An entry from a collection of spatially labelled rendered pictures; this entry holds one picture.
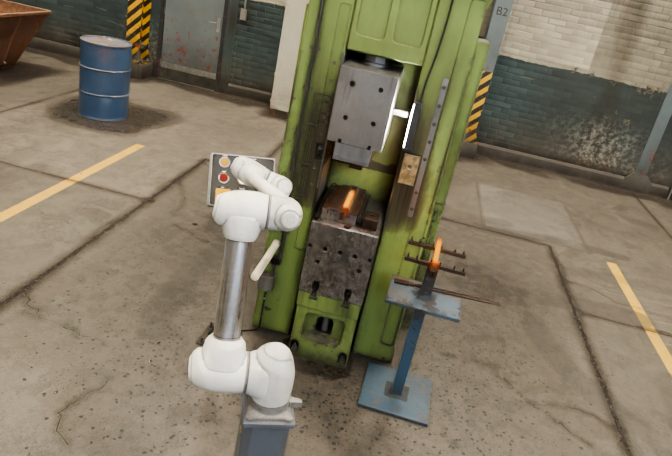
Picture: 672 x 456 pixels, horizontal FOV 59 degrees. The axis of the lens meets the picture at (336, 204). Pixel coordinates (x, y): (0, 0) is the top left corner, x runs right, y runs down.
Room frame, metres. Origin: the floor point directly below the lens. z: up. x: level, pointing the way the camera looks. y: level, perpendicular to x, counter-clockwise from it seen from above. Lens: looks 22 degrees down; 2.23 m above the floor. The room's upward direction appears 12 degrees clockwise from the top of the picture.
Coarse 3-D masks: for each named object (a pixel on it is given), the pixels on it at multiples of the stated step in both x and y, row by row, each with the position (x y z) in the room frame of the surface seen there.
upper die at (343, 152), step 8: (336, 144) 3.03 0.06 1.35; (344, 144) 3.03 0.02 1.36; (336, 152) 3.03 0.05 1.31; (344, 152) 3.03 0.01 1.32; (352, 152) 3.02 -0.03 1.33; (360, 152) 3.02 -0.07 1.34; (368, 152) 3.02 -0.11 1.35; (344, 160) 3.03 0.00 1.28; (352, 160) 3.02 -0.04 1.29; (360, 160) 3.02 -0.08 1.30; (368, 160) 3.01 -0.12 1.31
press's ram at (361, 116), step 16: (352, 64) 3.13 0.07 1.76; (352, 80) 3.03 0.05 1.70; (368, 80) 3.02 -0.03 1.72; (384, 80) 3.02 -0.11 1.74; (400, 80) 3.32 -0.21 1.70; (336, 96) 3.04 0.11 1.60; (352, 96) 3.03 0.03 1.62; (368, 96) 3.02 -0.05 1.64; (384, 96) 3.01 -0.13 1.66; (336, 112) 3.04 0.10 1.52; (352, 112) 3.03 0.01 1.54; (368, 112) 3.02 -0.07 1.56; (384, 112) 3.01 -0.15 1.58; (400, 112) 3.19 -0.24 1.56; (336, 128) 3.03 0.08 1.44; (352, 128) 3.03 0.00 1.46; (368, 128) 3.02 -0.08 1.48; (384, 128) 3.01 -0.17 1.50; (352, 144) 3.02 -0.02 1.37; (368, 144) 3.02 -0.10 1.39
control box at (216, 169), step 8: (216, 160) 2.91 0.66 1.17; (232, 160) 2.94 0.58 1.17; (256, 160) 2.99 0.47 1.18; (264, 160) 3.01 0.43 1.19; (272, 160) 3.03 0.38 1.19; (216, 168) 2.89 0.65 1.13; (224, 168) 2.91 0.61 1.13; (272, 168) 3.01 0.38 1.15; (216, 176) 2.88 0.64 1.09; (232, 176) 2.91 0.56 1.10; (208, 184) 2.90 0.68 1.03; (216, 184) 2.86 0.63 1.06; (224, 184) 2.87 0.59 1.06; (232, 184) 2.89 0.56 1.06; (240, 184) 2.90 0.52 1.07; (208, 192) 2.85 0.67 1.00; (208, 200) 2.81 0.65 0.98
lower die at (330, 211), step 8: (336, 192) 3.31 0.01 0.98; (344, 192) 3.31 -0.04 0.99; (360, 192) 3.36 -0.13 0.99; (336, 200) 3.16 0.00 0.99; (344, 200) 3.16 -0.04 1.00; (352, 200) 3.18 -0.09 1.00; (328, 208) 3.04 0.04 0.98; (336, 208) 3.04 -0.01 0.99; (352, 208) 3.08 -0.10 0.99; (360, 208) 3.18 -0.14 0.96; (320, 216) 3.03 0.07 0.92; (328, 216) 3.03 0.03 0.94; (336, 216) 3.02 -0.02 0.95; (352, 216) 3.02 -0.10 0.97; (352, 224) 3.01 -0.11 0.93
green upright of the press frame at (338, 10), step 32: (320, 0) 3.20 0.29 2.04; (352, 0) 3.18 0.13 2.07; (320, 32) 3.19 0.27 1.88; (320, 64) 3.19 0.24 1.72; (320, 96) 3.19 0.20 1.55; (288, 128) 3.20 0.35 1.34; (320, 128) 3.19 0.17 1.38; (288, 160) 3.20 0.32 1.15; (320, 160) 3.19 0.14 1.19; (320, 192) 3.32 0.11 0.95; (288, 256) 3.19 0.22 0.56; (288, 288) 3.18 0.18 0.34; (256, 320) 3.20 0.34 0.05; (288, 320) 3.18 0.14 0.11
